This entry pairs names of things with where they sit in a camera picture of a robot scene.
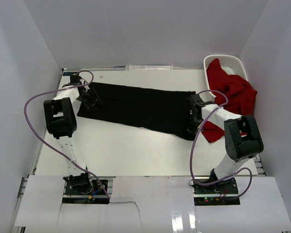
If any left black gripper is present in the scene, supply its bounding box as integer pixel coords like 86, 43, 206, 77
76, 87, 104, 112

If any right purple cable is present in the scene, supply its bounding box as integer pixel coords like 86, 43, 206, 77
189, 90, 253, 201

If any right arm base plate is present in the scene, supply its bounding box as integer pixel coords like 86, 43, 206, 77
189, 178, 240, 206

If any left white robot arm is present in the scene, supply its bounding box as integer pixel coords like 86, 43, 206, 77
44, 73, 104, 195

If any small label sticker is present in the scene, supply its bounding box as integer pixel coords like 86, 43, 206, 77
63, 72, 77, 76

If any white plastic basket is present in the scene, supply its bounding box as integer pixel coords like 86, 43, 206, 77
203, 54, 249, 90

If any black t shirt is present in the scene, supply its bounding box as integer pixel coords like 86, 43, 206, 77
77, 83, 195, 141

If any purple cable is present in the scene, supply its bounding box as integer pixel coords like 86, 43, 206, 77
189, 90, 253, 201
23, 70, 111, 199

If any red t shirt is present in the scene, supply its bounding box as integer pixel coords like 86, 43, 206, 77
202, 59, 258, 143

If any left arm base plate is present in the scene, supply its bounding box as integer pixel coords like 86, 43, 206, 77
62, 178, 109, 204

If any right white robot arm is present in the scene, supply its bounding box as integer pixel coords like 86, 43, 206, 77
188, 91, 264, 194

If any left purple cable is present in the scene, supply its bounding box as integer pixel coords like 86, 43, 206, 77
23, 70, 111, 199

